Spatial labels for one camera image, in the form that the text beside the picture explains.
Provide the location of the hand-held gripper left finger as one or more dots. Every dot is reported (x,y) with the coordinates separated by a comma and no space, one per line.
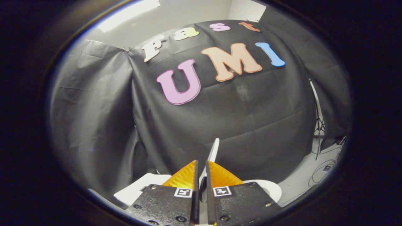
(196,188)

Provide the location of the black tripod stand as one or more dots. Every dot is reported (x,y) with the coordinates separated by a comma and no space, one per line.
(319,122)

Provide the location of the white toilet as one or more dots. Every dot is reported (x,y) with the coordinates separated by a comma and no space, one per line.
(141,188)

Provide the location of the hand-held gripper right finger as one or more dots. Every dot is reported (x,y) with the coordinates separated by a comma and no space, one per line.
(209,194)

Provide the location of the white toilet lid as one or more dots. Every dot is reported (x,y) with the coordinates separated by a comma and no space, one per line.
(214,150)

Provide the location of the black backdrop cloth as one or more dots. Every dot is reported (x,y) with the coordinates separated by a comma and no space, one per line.
(245,125)

